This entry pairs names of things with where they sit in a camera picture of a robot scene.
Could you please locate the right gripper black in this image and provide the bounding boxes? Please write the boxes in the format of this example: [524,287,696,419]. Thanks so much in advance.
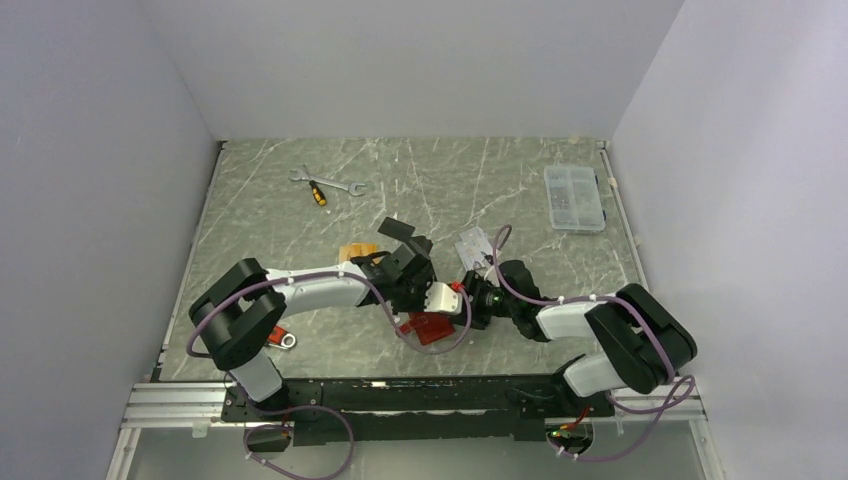
[448,271,519,330]

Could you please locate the red leather card holder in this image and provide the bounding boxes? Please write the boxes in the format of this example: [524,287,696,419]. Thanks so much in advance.
[399,312,455,346]

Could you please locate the stack of silver cards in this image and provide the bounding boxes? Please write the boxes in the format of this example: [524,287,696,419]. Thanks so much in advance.
[454,226,494,271]

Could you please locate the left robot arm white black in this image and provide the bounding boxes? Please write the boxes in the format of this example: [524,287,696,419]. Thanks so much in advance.
[189,236,436,420]

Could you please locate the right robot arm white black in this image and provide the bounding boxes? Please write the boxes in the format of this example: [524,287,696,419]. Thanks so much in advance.
[458,260,698,415]

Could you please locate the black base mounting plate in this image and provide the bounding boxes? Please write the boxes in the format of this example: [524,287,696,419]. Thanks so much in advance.
[220,374,614,446]

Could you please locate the yellow black screwdriver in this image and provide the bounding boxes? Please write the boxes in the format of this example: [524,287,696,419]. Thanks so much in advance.
[303,164,327,207]

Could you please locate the clear plastic compartment box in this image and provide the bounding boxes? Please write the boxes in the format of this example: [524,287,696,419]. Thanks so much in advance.
[543,164,606,233]

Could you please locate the silver open-end wrench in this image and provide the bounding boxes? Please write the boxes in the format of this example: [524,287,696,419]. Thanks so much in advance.
[289,168,366,197]

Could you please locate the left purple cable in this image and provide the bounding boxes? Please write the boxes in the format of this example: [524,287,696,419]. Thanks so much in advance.
[185,271,474,480]

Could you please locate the purple cable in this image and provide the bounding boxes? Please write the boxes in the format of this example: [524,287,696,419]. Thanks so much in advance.
[491,224,697,463]
[185,271,474,480]

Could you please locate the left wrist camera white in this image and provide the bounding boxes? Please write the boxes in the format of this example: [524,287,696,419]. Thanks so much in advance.
[423,282,463,316]

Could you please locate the red handled adjustable wrench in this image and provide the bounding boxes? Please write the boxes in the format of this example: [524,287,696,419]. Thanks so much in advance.
[266,325,297,350]

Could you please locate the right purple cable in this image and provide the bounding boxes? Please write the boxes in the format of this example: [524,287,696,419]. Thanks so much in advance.
[491,224,697,463]

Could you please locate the aluminium rail frame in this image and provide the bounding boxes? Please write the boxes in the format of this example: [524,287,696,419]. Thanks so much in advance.
[106,381,726,479]

